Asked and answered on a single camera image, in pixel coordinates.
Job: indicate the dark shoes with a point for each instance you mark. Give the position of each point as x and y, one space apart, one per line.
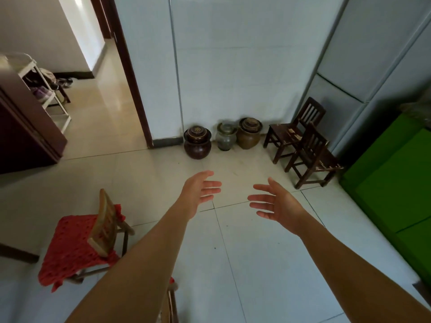
63 82

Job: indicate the green cabinet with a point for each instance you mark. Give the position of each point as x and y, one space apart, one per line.
394 184

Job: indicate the light wooden chair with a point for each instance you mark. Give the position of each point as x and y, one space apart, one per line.
104 225

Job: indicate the light brown ceramic jar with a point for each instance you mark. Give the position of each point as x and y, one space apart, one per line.
249 135

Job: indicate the person's right forearm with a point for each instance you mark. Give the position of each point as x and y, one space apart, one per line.
350 275

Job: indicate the person's left thumb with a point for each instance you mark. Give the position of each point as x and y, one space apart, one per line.
205 174

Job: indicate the dark wooden furniture base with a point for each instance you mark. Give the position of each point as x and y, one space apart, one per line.
18 253

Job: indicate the dark brown wooden cabinet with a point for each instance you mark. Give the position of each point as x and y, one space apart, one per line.
23 131

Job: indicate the white shoe rack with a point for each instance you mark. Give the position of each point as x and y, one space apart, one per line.
55 109

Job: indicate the purple shoe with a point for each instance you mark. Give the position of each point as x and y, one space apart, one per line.
43 94

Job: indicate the person's right middle finger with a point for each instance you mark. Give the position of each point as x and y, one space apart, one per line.
259 197

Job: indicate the red crochet seat cushion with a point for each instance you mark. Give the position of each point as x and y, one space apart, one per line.
69 245

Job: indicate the wooden chair with red cushion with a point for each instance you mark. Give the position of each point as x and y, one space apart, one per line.
171 301

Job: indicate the dark brown ceramic jar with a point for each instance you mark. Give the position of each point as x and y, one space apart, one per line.
197 144

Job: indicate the person's right little finger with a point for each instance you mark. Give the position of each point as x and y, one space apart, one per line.
264 215

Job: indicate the grey refrigerator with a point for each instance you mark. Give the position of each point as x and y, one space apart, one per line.
363 57

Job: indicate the person's left middle finger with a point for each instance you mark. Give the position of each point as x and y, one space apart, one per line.
211 192

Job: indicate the person's left forearm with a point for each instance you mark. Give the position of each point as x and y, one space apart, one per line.
141 262

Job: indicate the small dark wooden chair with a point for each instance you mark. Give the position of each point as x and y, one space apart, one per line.
286 131
315 158

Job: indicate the dark brown door frame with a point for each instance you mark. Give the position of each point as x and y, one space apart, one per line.
129 70

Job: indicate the person's left hand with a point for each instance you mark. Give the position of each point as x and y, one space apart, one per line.
193 193

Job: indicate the person's right thumb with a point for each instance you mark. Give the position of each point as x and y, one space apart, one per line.
273 184

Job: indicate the clear glass jar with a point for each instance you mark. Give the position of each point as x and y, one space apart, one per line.
226 137

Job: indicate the person's right hand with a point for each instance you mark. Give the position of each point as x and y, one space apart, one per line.
284 208

